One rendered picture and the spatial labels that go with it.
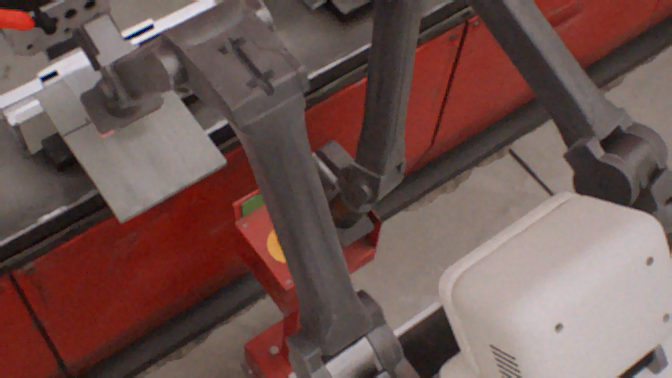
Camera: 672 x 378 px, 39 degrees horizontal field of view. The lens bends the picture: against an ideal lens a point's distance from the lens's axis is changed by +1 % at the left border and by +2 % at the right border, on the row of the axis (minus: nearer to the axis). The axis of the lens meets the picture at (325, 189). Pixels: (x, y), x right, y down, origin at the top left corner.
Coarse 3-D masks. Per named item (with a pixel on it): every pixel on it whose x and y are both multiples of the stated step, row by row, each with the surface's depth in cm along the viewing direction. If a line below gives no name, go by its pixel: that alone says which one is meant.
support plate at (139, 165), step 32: (64, 96) 147; (64, 128) 144; (128, 128) 144; (160, 128) 145; (192, 128) 145; (96, 160) 141; (128, 160) 142; (160, 160) 142; (192, 160) 142; (224, 160) 143; (128, 192) 139; (160, 192) 139
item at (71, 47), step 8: (72, 40) 144; (48, 48) 142; (56, 48) 143; (64, 48) 144; (72, 48) 145; (80, 48) 147; (48, 56) 143; (56, 56) 144; (64, 56) 147; (48, 64) 146
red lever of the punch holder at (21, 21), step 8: (0, 16) 122; (8, 16) 123; (16, 16) 124; (24, 16) 125; (40, 16) 128; (48, 16) 128; (0, 24) 122; (8, 24) 123; (16, 24) 124; (24, 24) 125; (32, 24) 126; (40, 24) 127; (48, 24) 127; (48, 32) 128
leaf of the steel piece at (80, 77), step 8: (72, 64) 149; (80, 64) 149; (88, 64) 149; (64, 72) 149; (72, 72) 149; (80, 72) 149; (88, 72) 149; (96, 72) 149; (64, 80) 148; (72, 80) 148; (80, 80) 148; (88, 80) 148; (96, 80) 148; (72, 88) 147; (80, 88) 147; (88, 88) 147
